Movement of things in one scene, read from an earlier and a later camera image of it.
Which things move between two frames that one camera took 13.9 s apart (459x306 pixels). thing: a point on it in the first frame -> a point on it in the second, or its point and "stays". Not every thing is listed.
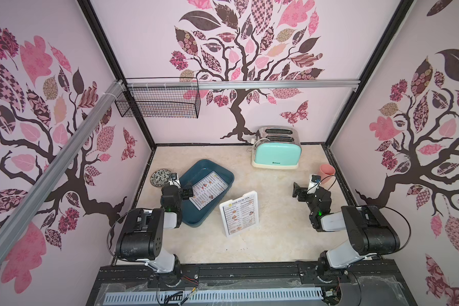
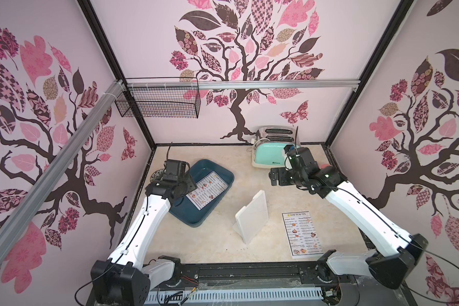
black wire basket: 160,97 stays
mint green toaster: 276,147 stays
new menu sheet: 207,189 stays
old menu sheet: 240,215 -> 303,238
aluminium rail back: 278,83 stays
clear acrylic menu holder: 241,214 -> 252,217
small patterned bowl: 159,177 stays
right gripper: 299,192 -> 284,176
